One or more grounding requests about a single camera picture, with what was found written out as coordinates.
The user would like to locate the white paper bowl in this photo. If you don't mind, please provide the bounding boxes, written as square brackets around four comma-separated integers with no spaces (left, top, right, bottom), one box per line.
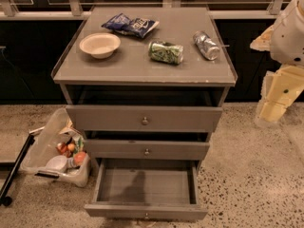
[79,33,121,59]

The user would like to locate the grey middle drawer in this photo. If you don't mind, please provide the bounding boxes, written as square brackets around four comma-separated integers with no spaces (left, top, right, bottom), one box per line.
[85,140,210,161]

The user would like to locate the grey drawer cabinet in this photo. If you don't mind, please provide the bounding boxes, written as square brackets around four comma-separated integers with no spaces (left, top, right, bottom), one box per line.
[50,6,238,163]

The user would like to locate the orange fruit in bin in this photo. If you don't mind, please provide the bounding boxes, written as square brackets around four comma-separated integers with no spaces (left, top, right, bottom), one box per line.
[73,151,86,166]

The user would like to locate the grey top drawer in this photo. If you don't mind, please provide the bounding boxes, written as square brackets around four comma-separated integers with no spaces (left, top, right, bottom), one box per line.
[66,105,222,132]

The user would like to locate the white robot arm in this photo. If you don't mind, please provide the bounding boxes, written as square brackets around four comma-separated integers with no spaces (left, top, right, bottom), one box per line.
[250,0,304,123]

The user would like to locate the grey drawer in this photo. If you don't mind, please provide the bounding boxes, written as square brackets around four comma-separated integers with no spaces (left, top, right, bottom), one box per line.
[66,105,222,132]
[85,159,207,220]
[85,140,210,161]

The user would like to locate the blue chip bag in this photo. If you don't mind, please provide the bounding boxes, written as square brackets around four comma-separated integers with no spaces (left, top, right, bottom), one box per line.
[102,13,159,38]

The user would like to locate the metal railing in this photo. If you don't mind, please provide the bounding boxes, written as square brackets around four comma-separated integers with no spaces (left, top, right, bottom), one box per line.
[0,0,304,21]

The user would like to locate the grey bottom drawer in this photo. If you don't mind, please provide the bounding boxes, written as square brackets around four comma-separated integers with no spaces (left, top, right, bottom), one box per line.
[85,159,207,220]

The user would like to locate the clear plastic bin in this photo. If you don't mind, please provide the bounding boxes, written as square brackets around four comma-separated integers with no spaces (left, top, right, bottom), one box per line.
[21,108,90,187]

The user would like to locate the white cup in bin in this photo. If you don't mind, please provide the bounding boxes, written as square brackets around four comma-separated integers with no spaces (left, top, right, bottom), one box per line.
[46,155,67,173]

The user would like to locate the silver soda can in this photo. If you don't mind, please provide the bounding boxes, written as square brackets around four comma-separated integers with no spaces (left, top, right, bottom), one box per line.
[193,31,220,61]

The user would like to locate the green soda can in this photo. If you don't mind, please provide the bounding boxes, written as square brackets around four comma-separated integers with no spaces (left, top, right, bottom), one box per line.
[148,41,183,65]

